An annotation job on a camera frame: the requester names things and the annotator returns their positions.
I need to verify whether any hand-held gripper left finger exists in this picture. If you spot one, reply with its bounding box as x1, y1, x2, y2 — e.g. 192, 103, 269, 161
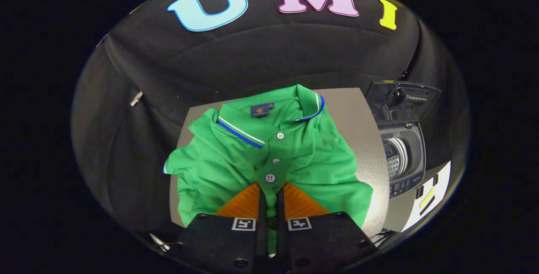
166, 181, 269, 274

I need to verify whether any green polo shirt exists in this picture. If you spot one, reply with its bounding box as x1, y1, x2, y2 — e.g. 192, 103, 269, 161
163, 84, 374, 254

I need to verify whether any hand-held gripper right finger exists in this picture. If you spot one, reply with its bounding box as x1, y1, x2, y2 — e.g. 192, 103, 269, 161
276, 181, 377, 274

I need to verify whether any grey washing machine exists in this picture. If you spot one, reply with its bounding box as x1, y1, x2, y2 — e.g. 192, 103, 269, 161
377, 123, 427, 199

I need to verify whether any yellow tape strip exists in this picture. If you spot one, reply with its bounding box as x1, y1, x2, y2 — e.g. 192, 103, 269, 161
419, 188, 435, 209

